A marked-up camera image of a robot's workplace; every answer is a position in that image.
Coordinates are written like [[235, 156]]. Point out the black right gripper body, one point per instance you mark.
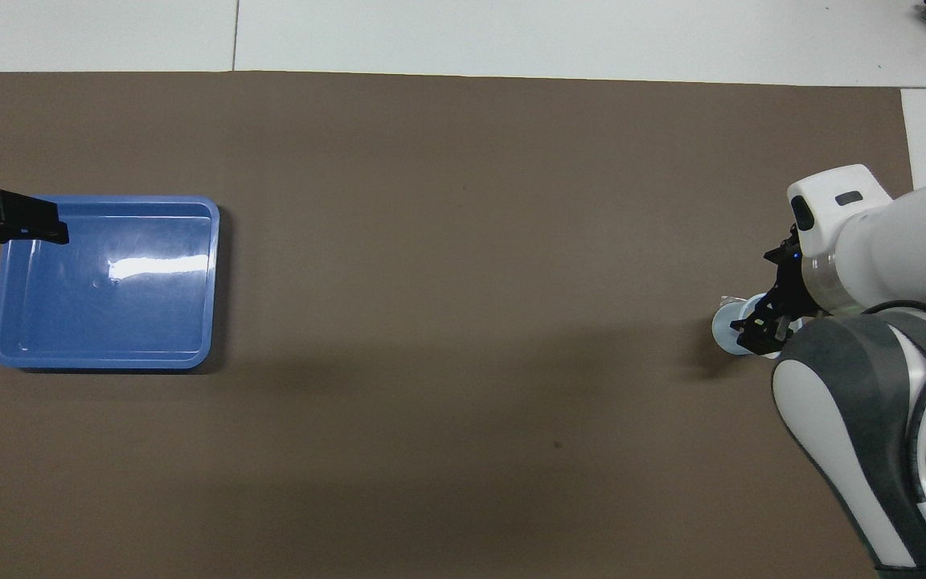
[[792, 285]]

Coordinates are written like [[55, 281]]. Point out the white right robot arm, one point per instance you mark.
[[873, 265]]

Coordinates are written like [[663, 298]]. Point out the translucent plastic cup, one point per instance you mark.
[[724, 330]]

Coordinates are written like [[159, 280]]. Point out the blue plastic tray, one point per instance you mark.
[[109, 322]]

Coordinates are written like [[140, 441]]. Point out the large brown table mat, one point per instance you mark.
[[463, 241]]

